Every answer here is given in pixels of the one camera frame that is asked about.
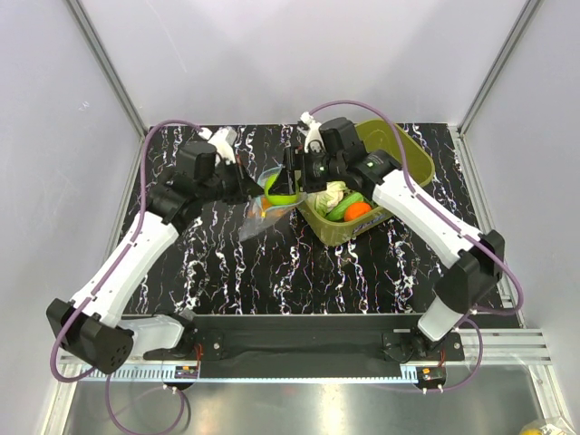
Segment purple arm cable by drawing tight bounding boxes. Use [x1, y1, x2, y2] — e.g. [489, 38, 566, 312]
[49, 119, 214, 432]
[307, 100, 527, 393]

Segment olive green plastic bin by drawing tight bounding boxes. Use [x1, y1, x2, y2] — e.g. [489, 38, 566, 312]
[298, 119, 435, 247]

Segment orange toy fruit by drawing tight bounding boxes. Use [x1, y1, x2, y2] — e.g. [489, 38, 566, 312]
[343, 201, 372, 222]

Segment green toy cucumber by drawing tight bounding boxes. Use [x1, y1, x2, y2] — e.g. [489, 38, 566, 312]
[325, 192, 364, 222]

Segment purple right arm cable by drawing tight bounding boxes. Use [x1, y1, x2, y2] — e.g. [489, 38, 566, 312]
[307, 100, 527, 393]

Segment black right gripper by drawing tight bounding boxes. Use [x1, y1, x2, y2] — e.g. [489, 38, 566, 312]
[269, 147, 343, 197]

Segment aluminium frame rail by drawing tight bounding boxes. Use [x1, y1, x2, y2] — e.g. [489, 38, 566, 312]
[62, 328, 551, 391]

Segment orange toy carrot pieces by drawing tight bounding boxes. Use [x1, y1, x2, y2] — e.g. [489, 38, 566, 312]
[246, 197, 288, 219]

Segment clear zip top bag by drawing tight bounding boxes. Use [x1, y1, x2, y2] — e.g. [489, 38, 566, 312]
[238, 166, 305, 241]

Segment green toy apple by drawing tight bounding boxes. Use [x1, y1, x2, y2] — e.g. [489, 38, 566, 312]
[264, 174, 302, 206]

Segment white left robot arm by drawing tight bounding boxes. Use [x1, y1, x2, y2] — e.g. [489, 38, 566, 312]
[46, 127, 264, 374]

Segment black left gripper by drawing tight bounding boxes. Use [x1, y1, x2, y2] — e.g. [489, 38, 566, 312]
[199, 155, 266, 206]

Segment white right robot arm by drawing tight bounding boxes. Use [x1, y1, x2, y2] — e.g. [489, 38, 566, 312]
[269, 112, 505, 360]

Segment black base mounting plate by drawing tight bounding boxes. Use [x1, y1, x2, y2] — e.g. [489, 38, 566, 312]
[144, 314, 465, 382]

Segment white toy cauliflower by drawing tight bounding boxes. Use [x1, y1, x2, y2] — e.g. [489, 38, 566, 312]
[306, 181, 347, 217]

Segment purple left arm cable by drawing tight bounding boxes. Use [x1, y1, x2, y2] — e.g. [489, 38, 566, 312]
[49, 119, 214, 432]

